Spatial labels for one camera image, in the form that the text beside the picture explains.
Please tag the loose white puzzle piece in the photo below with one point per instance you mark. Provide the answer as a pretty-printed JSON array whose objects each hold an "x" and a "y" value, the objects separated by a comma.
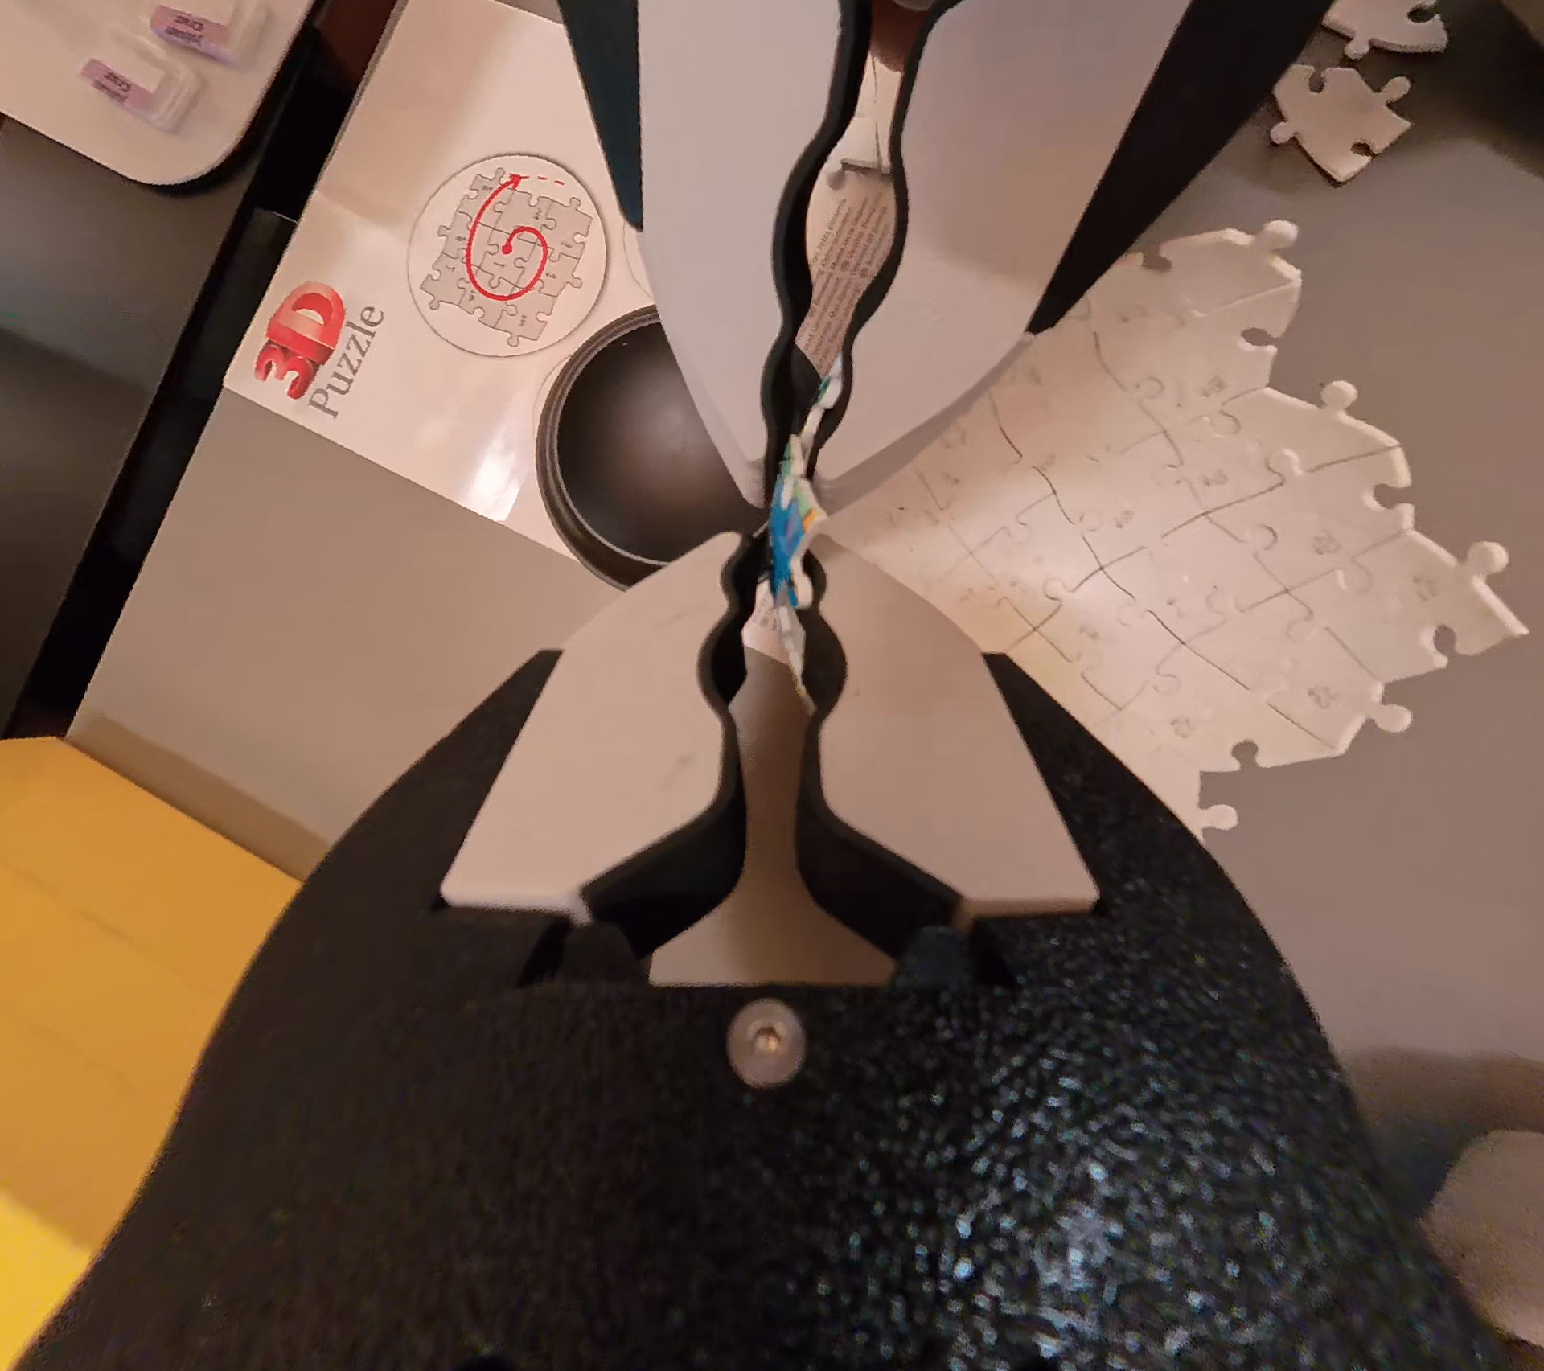
[
  {"x": 1338, "y": 122},
  {"x": 1386, "y": 14}
]

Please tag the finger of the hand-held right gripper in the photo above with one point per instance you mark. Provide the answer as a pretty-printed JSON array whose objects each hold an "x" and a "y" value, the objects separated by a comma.
[
  {"x": 723, "y": 129},
  {"x": 1037, "y": 140}
]

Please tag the single puzzle piece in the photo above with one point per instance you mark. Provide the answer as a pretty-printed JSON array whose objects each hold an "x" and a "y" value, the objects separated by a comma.
[{"x": 822, "y": 412}]

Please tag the small purple-labelled container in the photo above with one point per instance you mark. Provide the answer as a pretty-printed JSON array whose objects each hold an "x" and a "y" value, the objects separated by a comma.
[
  {"x": 138, "y": 82},
  {"x": 207, "y": 14}
]

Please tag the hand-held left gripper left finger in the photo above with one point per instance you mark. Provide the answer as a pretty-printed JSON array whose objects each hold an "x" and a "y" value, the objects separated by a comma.
[{"x": 603, "y": 768}]

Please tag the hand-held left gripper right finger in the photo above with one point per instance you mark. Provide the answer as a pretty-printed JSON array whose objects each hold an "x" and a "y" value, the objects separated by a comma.
[{"x": 952, "y": 768}]

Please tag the black round puzzle stand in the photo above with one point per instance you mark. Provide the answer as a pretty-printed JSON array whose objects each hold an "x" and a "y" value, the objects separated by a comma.
[{"x": 627, "y": 454}]

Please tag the white puzzle instruction sheet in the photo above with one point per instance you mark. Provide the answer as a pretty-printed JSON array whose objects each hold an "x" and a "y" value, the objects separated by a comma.
[{"x": 410, "y": 394}]

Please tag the white curved puzzle section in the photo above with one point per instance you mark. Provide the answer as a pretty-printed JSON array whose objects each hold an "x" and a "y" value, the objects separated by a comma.
[{"x": 1206, "y": 550}]

